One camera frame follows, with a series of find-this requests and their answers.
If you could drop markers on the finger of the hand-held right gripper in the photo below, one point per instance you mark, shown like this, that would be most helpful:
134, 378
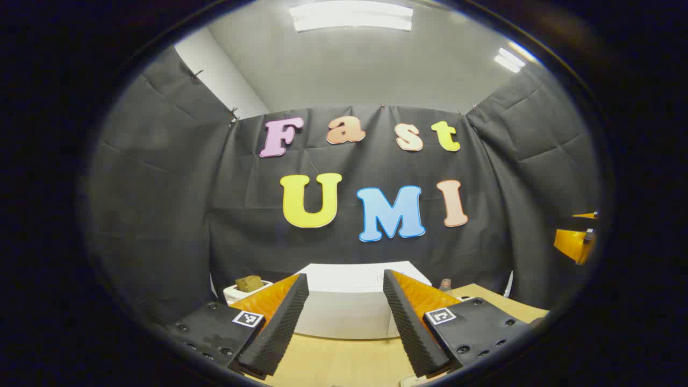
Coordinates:
585, 223
571, 244

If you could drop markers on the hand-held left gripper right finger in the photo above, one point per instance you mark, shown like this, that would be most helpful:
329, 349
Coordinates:
411, 333

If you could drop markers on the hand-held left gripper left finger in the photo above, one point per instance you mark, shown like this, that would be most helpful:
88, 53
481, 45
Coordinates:
279, 328

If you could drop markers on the white microwave oven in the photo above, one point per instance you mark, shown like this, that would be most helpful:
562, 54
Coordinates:
344, 306

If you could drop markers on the small white tray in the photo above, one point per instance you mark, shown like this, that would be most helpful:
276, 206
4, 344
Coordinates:
411, 381

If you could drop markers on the brown toast slice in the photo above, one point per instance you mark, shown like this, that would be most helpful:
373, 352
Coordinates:
250, 284

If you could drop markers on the white toaster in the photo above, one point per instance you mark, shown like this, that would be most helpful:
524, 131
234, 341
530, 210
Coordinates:
236, 295

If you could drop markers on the plastic bottle with red label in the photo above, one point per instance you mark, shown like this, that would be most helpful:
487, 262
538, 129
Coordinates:
445, 286

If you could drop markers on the black backdrop cloth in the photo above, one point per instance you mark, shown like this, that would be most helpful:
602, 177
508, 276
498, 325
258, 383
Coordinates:
161, 215

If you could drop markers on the small ceiling light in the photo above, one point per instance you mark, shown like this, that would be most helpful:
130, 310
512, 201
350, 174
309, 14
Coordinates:
509, 60

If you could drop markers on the long ceiling light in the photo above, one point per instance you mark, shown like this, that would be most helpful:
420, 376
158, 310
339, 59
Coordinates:
349, 16

